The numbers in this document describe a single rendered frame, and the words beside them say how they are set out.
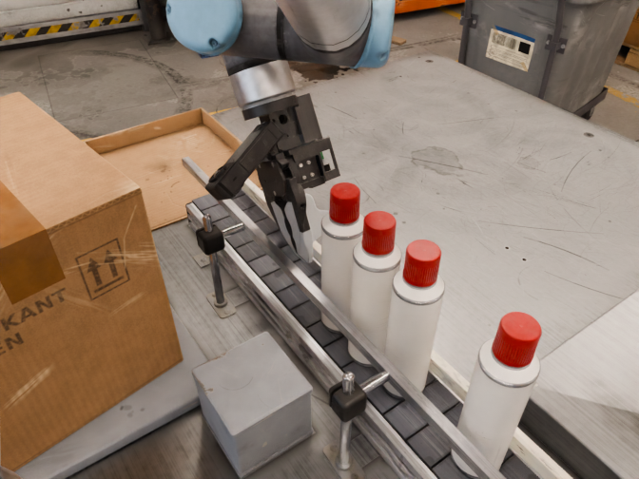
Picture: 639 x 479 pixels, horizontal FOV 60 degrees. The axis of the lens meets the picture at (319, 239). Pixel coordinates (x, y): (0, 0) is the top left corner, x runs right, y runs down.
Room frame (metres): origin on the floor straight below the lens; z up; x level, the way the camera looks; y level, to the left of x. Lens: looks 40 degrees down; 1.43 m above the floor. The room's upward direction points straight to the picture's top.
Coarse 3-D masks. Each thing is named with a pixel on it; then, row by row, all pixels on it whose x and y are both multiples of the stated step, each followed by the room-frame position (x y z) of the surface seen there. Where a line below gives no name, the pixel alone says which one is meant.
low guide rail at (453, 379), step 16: (256, 192) 0.73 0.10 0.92; (320, 256) 0.58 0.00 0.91; (432, 352) 0.41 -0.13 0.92; (432, 368) 0.40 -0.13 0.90; (448, 368) 0.39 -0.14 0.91; (448, 384) 0.37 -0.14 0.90; (464, 384) 0.36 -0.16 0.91; (464, 400) 0.35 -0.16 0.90; (512, 448) 0.30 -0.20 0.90; (528, 448) 0.29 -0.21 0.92; (544, 464) 0.27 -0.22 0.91
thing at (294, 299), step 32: (224, 224) 0.69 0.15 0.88; (256, 224) 0.69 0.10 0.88; (256, 256) 0.61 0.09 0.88; (288, 256) 0.61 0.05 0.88; (288, 288) 0.55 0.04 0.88; (320, 288) 0.55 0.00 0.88; (320, 320) 0.49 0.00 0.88; (384, 416) 0.35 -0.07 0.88; (416, 416) 0.35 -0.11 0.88; (448, 416) 0.35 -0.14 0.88; (416, 448) 0.31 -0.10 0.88; (448, 448) 0.31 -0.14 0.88
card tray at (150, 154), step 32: (128, 128) 1.02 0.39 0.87; (160, 128) 1.06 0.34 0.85; (192, 128) 1.09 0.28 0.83; (224, 128) 1.02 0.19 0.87; (128, 160) 0.96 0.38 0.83; (160, 160) 0.96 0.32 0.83; (192, 160) 0.96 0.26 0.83; (224, 160) 0.96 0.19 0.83; (160, 192) 0.84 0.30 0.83; (192, 192) 0.84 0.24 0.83; (160, 224) 0.75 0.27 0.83
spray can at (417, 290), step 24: (408, 264) 0.39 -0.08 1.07; (432, 264) 0.38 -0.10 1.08; (408, 288) 0.38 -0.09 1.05; (432, 288) 0.38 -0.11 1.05; (408, 312) 0.37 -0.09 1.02; (432, 312) 0.37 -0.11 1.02; (408, 336) 0.37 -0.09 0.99; (432, 336) 0.38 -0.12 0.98; (408, 360) 0.37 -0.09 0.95; (384, 384) 0.38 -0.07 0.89
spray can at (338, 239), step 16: (336, 192) 0.49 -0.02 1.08; (352, 192) 0.49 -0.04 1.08; (336, 208) 0.48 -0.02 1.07; (352, 208) 0.48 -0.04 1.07; (336, 224) 0.48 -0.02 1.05; (352, 224) 0.48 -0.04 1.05; (336, 240) 0.47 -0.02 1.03; (352, 240) 0.47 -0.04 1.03; (336, 256) 0.47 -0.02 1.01; (352, 256) 0.47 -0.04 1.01; (336, 272) 0.47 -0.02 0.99; (336, 288) 0.47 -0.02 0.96; (336, 304) 0.47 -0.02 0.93
